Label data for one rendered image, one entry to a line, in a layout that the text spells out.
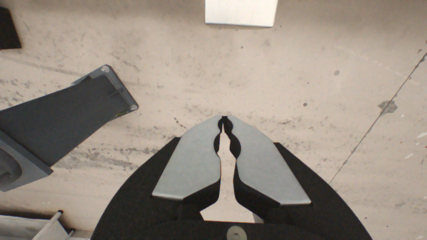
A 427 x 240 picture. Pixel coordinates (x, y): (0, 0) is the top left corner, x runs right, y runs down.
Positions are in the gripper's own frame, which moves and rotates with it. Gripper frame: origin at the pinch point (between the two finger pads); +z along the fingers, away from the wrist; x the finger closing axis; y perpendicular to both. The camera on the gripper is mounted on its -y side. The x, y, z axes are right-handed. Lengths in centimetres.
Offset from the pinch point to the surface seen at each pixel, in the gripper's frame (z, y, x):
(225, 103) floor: 83, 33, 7
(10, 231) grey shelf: 70, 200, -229
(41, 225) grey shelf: 70, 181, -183
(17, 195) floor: 83, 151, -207
